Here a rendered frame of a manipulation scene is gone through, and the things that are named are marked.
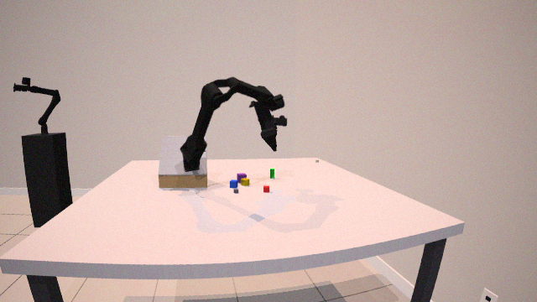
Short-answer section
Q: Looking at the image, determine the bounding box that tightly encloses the purple block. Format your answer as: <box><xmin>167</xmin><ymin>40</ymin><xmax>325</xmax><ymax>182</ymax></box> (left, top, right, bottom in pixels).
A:
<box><xmin>237</xmin><ymin>173</ymin><xmax>247</xmax><ymax>184</ymax></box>

